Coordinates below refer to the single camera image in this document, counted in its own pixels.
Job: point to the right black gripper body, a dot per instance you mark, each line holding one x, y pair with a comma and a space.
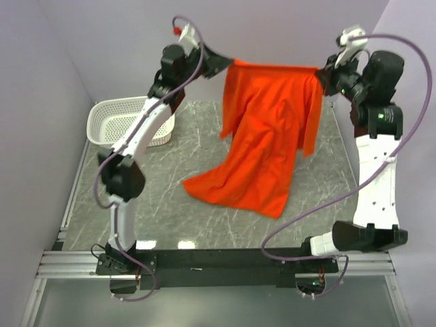
347, 80

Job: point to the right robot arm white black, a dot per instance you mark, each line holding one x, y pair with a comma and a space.
378, 129

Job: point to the black base crossbar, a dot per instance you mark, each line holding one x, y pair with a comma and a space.
204, 268

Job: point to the white perforated plastic basket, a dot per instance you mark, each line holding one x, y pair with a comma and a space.
109, 120

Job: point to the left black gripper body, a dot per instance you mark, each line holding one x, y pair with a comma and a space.
199, 62

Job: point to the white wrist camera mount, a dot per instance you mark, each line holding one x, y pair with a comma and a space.
350, 42
186, 38

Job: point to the orange t-shirt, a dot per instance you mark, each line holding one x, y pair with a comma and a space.
271, 113

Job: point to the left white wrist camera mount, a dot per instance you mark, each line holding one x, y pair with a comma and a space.
186, 38

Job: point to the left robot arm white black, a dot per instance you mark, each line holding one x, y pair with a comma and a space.
119, 170

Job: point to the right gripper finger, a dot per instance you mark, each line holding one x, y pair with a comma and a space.
330, 65
323, 75

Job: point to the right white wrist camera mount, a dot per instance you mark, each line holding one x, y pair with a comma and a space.
350, 42

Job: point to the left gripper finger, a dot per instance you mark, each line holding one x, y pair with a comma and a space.
216, 60
212, 68

